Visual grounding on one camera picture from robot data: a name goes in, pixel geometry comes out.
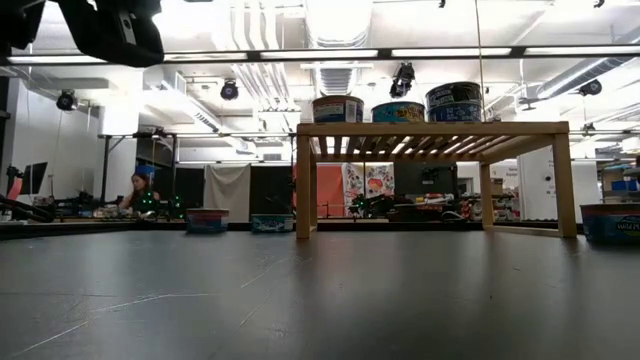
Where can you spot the gold-lid can white label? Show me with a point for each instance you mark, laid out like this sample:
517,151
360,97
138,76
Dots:
338,110

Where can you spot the light blue tuna can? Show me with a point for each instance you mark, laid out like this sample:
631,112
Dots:
398,113

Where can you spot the black background robot arm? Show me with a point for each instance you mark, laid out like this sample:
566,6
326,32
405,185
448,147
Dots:
80,205

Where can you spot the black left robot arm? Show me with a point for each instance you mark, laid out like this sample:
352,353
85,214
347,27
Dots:
100,30

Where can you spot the wooden slatted shelf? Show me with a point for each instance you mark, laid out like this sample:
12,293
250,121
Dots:
430,129

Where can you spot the colourful poster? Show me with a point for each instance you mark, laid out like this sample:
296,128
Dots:
367,182

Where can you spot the black robot green lights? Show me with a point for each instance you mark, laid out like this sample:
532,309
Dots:
365,204

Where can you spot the teal white label can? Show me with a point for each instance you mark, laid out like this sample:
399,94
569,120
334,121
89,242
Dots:
272,223

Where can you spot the white hanging cloth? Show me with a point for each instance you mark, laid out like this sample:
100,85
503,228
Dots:
227,187

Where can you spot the black background screen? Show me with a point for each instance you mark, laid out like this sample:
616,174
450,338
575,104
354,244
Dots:
425,180

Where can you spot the black table mat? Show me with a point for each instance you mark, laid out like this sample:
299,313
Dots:
320,300

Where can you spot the pink and blue label can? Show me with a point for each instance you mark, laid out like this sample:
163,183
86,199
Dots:
207,221

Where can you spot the person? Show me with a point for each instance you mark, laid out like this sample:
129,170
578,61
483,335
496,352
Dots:
141,195

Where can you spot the black metal rack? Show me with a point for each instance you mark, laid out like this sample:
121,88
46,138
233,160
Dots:
105,170

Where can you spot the black monitor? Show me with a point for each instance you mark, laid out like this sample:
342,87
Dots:
32,177

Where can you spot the blue Wild Planet can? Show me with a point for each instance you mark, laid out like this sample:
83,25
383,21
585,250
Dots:
612,225

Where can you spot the orange wall panel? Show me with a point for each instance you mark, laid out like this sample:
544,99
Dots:
330,190

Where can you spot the black ceiling camera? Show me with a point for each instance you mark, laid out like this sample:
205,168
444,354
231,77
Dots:
66,100
402,80
229,90
591,87

